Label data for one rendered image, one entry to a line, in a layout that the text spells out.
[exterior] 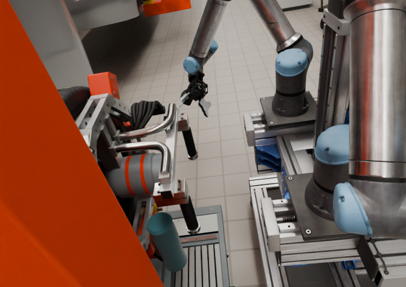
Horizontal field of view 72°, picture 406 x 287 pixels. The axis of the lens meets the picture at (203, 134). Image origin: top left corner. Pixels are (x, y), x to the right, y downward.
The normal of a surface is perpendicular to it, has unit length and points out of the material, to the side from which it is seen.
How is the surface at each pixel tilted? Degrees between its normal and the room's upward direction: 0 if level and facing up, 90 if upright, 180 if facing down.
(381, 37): 48
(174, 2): 90
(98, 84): 55
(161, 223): 0
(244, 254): 0
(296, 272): 0
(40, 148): 90
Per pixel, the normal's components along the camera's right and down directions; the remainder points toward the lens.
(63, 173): 0.99, -0.15
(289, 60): -0.22, -0.69
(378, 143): -0.52, -0.07
